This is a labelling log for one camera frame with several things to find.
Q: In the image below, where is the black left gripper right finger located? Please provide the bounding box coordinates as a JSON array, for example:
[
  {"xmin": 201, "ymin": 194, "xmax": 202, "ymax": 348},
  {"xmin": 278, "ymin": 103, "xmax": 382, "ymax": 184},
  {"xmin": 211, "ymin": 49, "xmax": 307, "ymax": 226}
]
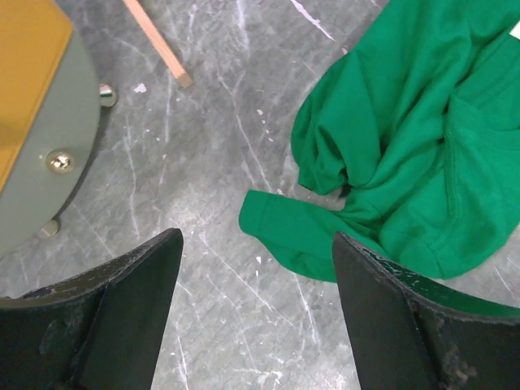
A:
[{"xmin": 332, "ymin": 232, "xmax": 519, "ymax": 389}]

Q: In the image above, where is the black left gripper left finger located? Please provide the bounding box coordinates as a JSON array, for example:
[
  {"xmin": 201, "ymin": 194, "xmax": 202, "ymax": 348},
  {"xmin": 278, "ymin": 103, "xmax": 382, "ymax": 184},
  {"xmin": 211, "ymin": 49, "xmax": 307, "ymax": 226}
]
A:
[{"xmin": 1, "ymin": 228, "xmax": 184, "ymax": 389}]

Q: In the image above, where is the green t shirt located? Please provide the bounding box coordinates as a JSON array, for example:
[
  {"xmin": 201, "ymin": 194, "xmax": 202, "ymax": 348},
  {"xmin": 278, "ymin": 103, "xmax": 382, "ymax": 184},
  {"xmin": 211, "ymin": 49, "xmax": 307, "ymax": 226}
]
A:
[{"xmin": 239, "ymin": 1, "xmax": 519, "ymax": 282}]

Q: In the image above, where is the grey and orange bin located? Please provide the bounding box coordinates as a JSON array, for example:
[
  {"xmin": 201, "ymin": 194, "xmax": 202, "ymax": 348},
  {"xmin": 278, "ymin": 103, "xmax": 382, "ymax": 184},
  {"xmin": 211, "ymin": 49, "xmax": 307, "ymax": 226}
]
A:
[{"xmin": 1, "ymin": 1, "xmax": 116, "ymax": 254}]

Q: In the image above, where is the wooden clothes rack frame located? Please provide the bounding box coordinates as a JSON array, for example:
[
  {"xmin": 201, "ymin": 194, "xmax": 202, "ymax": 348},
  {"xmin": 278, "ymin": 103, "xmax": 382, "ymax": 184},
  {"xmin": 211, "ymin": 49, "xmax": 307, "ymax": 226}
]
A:
[{"xmin": 123, "ymin": 0, "xmax": 193, "ymax": 89}]

